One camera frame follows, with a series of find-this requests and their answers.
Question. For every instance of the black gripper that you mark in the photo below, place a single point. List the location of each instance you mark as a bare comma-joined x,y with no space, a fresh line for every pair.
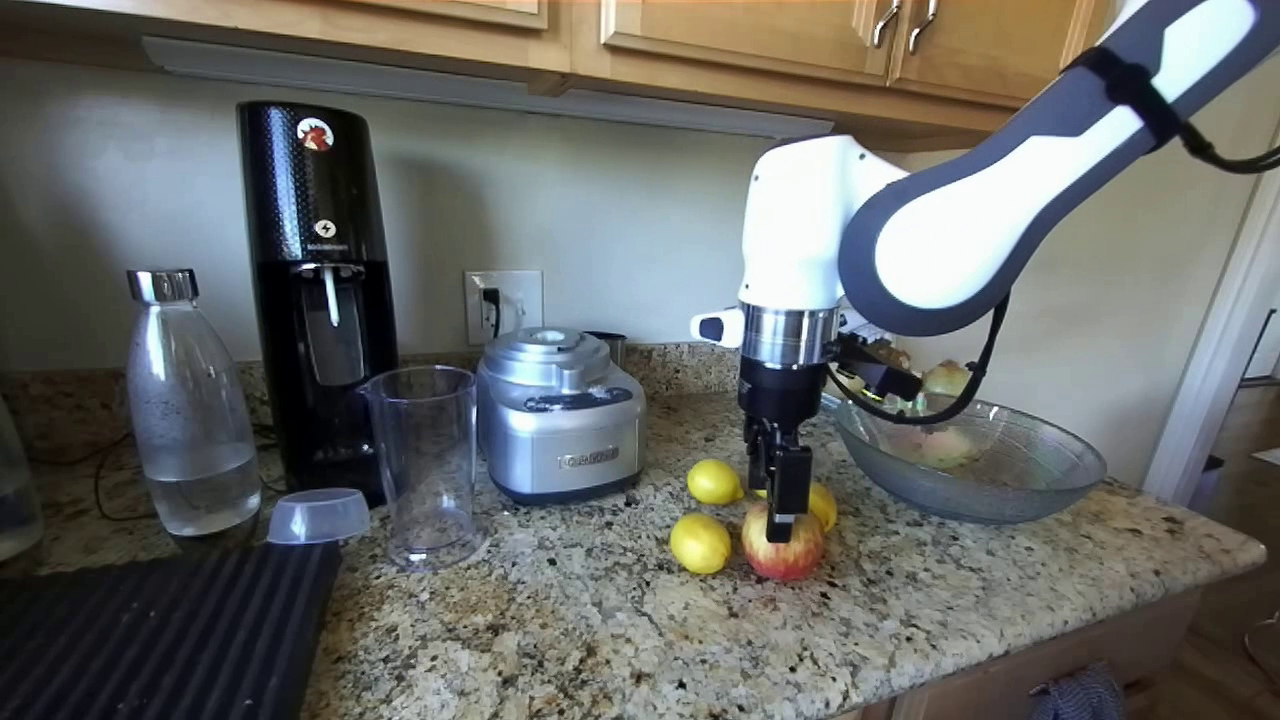
780,392

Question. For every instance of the red yellow apple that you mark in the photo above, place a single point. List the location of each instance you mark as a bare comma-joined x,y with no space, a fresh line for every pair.
786,560

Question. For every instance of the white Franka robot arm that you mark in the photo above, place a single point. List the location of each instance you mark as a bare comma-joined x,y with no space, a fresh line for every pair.
963,226

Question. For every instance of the clear glass bowl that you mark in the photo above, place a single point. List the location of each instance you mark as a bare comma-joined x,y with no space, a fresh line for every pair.
1043,481

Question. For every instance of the small silver kitchen appliance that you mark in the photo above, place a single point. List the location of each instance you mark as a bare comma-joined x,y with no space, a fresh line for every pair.
561,424

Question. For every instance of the black power plug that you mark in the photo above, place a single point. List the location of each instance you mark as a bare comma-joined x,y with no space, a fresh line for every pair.
492,308

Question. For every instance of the wooden lower cabinet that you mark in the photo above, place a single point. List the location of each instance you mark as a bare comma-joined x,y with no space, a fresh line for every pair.
1067,640

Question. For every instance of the wooden cabinet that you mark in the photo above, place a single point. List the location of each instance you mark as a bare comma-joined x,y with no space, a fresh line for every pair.
1067,640
746,33

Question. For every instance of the clear plastic measuring cup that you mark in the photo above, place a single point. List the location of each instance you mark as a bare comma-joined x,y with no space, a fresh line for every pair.
421,453

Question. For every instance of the grey hanging towel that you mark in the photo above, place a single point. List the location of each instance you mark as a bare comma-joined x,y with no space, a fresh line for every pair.
1078,699

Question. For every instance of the wooden upper cabinet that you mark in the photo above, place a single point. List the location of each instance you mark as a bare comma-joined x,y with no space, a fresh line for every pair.
746,33

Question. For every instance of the translucent plastic lid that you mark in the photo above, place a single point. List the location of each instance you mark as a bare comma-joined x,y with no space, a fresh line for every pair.
318,517

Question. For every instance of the black soda maker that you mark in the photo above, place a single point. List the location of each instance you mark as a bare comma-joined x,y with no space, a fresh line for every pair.
314,201

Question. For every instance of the glass bottle with steel cap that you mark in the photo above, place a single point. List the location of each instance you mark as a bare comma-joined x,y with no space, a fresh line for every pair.
192,400

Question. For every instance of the black ribbed drying mat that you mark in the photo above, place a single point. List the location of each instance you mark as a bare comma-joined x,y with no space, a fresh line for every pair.
160,640

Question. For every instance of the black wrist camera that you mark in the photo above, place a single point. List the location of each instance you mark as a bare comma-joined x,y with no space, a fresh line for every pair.
875,366

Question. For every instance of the white wall outlet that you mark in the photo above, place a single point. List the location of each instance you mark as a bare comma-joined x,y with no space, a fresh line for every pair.
527,303

